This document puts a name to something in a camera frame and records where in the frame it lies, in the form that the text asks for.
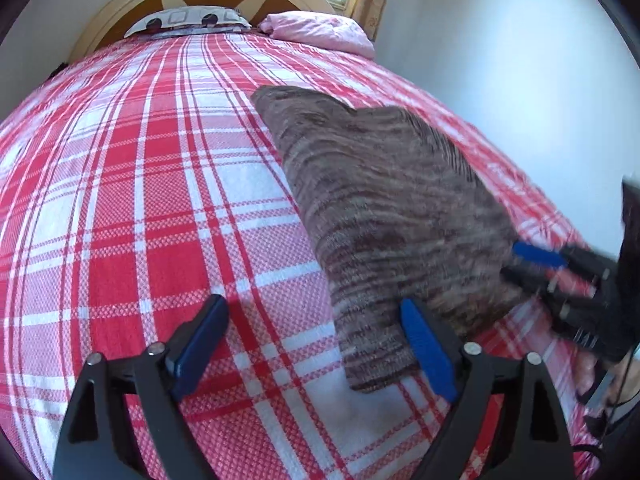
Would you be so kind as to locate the brown knitted sweater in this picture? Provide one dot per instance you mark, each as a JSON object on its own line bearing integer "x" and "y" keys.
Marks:
{"x": 380, "y": 200}

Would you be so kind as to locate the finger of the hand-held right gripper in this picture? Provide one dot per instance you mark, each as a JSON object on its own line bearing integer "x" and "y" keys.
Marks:
{"x": 537, "y": 254}
{"x": 530, "y": 282}

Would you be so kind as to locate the person's right hand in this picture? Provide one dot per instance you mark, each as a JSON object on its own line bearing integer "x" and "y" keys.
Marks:
{"x": 590, "y": 375}

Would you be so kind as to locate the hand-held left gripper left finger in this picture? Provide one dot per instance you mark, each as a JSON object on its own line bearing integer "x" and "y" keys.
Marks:
{"x": 200, "y": 355}

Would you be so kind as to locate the pink pillow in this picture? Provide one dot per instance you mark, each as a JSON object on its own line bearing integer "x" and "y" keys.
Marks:
{"x": 320, "y": 32}

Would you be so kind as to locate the small dark object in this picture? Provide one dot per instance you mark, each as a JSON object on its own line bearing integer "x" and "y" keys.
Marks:
{"x": 59, "y": 69}

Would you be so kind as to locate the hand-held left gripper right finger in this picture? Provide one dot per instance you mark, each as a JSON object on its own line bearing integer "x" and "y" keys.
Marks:
{"x": 427, "y": 352}

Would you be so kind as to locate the white patterned pillow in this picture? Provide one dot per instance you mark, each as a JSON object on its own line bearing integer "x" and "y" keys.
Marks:
{"x": 190, "y": 20}

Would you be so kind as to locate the red plaid bedspread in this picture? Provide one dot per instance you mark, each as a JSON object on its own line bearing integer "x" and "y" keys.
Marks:
{"x": 125, "y": 185}

